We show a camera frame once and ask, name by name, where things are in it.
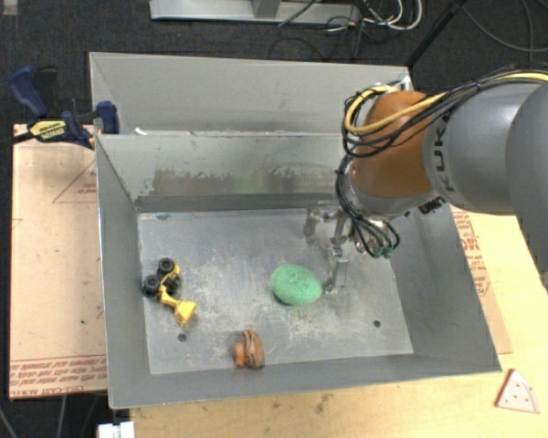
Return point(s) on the yellow and black toy truck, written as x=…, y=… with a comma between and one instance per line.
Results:
x=166, y=285

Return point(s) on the pink triangular sanding pad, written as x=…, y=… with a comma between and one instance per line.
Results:
x=517, y=393

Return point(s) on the green round scrub sponge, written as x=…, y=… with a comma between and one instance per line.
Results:
x=297, y=284

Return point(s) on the brown cardboard board red print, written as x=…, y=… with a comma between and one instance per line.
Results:
x=55, y=267

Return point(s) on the grey metal bin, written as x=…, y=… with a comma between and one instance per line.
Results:
x=256, y=244

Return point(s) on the brown and orange toy food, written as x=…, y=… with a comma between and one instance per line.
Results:
x=249, y=349

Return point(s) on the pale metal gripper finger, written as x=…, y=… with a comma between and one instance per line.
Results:
x=311, y=226
x=340, y=272

